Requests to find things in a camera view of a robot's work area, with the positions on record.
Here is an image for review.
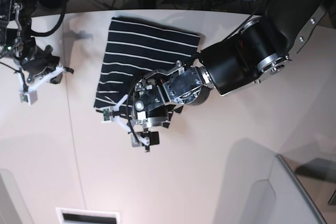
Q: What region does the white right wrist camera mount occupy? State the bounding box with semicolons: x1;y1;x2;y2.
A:
17;65;74;106

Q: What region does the navy white striped t-shirt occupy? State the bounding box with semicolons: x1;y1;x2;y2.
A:
93;17;201;113

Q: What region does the white panel left front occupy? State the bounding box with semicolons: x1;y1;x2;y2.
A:
1;169;34;223

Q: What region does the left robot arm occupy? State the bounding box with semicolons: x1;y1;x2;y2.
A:
127;0;330;151

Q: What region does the white panel right front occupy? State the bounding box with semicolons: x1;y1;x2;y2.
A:
213;139;326;223

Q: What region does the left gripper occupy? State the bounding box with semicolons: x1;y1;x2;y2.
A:
131;106;172;152

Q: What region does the white panel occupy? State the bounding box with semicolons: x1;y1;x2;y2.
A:
1;169;34;223
213;139;326;223

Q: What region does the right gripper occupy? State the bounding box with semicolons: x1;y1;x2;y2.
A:
21;45;60;76

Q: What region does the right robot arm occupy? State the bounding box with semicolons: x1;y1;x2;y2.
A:
1;0;69;76

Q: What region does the white slotted tray front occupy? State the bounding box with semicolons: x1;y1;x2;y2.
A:
56;207;121;224

